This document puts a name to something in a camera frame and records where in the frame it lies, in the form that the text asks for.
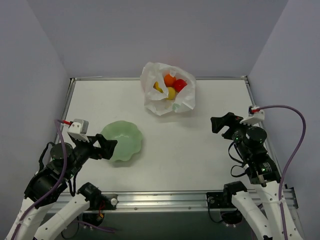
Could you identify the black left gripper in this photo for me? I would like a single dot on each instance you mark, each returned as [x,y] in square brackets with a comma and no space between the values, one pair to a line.
[94,148]

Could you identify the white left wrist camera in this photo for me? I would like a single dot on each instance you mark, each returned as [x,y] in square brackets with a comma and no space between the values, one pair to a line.
[78,130]

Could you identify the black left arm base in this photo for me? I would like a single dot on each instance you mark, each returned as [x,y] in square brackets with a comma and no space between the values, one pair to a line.
[97,202]

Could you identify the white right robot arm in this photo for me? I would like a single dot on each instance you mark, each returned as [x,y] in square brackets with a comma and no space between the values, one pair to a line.
[274,221]

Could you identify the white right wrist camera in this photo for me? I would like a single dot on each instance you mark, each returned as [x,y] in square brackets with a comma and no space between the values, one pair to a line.
[255,116]

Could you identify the aluminium front frame rail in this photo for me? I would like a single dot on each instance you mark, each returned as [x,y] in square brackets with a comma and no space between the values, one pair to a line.
[166,201]

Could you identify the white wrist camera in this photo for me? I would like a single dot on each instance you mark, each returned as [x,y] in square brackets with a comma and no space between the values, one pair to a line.
[78,130]
[255,116]

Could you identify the green wavy glass bowl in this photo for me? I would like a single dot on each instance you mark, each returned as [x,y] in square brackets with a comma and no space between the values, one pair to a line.
[128,136]

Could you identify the white plastic bag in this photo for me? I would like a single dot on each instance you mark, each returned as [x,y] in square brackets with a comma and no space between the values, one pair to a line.
[155,101]

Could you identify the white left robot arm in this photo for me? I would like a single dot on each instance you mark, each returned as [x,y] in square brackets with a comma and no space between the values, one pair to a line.
[52,179]

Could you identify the orange fake fruit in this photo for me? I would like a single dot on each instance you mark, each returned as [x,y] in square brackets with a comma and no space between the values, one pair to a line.
[169,80]

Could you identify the yellow fake banana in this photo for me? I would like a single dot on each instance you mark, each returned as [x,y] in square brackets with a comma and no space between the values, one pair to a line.
[156,86]

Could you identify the red fake apple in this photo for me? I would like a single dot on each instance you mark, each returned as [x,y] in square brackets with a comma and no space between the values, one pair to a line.
[179,84]

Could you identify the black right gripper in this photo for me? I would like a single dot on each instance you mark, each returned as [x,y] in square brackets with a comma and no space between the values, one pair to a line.
[230,128]

